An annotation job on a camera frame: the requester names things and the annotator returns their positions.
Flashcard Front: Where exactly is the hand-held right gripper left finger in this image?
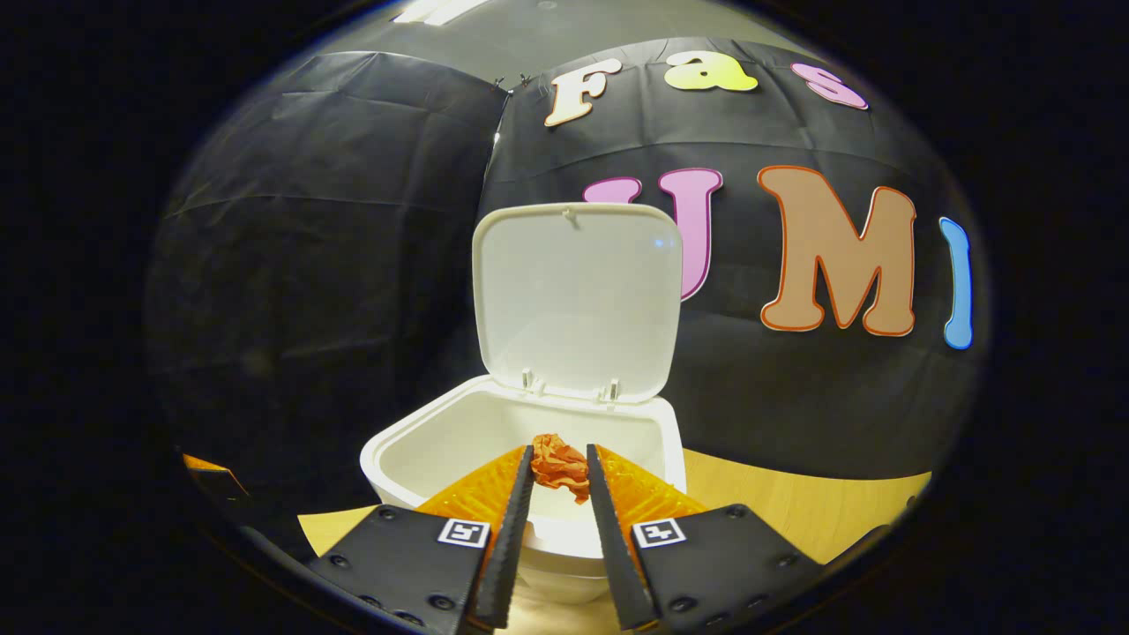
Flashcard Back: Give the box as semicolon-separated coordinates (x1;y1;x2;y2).
309;444;536;631

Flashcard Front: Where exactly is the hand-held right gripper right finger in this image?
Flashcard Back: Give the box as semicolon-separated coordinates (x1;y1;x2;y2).
586;444;826;631

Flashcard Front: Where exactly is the orange paper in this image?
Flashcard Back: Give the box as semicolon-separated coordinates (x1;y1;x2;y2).
531;433;590;505

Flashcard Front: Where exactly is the white desktop garbage bin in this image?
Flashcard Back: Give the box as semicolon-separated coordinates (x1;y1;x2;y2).
360;203;687;605

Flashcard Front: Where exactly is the wooden desktop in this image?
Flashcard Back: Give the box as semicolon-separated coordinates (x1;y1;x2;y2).
298;448;933;635

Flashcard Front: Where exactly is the black backdrop cloth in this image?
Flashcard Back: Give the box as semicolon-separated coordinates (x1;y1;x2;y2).
146;35;984;539

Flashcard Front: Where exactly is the ceiling light panel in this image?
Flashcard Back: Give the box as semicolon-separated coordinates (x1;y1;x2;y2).
393;0;490;26

